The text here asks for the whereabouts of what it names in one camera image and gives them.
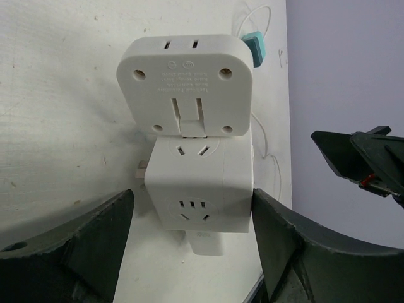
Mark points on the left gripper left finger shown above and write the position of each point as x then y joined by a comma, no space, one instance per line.
78,261

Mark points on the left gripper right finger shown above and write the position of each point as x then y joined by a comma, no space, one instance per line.
303,261

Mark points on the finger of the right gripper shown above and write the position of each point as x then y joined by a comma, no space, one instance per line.
372,160

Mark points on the white charger block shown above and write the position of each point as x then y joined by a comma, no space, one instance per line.
206,243

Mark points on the white power strip socket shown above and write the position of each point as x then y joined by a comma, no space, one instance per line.
202,184

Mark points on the teal plug adapter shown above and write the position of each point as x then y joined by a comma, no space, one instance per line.
255,43

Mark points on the white multi-outlet adapter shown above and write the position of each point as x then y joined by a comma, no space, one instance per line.
188,85

